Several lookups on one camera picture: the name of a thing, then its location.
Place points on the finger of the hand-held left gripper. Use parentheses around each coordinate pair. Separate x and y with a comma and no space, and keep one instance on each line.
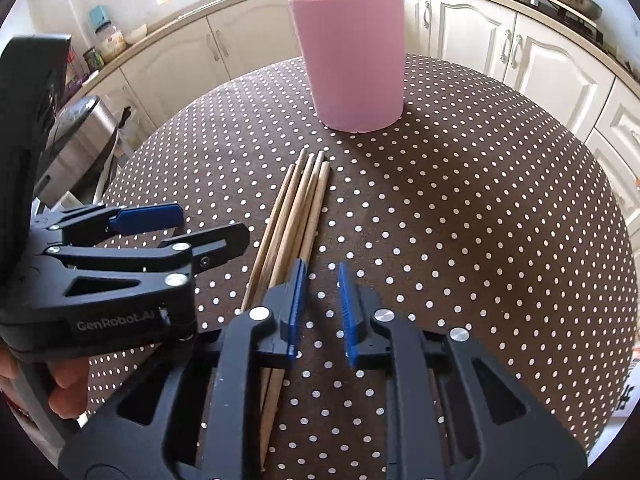
(220,245)
(150,217)

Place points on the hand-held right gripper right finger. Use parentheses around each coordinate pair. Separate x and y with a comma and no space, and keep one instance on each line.
(347,305)

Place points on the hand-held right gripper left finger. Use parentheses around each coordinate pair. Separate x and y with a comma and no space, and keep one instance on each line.
(297,290)

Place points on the wooden chopsticks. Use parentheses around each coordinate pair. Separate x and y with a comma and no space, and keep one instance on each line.
(291,235)

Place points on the pink cylindrical cup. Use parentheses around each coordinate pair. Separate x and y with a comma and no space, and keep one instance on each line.
(350,60)

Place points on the person's left hand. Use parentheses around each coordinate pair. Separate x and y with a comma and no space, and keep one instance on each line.
(70,385)

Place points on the grey rice cooker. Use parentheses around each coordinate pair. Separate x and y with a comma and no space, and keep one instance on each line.
(80,130)

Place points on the small dark jar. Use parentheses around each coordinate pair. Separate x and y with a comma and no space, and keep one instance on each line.
(93,59)

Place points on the large glass jar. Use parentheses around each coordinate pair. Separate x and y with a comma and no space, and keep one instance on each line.
(111,42)

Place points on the blue box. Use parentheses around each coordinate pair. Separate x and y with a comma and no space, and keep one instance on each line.
(99,14)

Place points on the small white bowl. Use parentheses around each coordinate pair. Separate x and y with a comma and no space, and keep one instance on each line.
(136,35)

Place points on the brown polka dot tablecloth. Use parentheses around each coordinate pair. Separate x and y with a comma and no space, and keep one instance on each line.
(450,210)

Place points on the cream sink base cabinet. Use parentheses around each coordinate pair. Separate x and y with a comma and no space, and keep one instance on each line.
(240,45)

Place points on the cream stove base cabinet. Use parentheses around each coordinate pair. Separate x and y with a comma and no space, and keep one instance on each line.
(550,70)

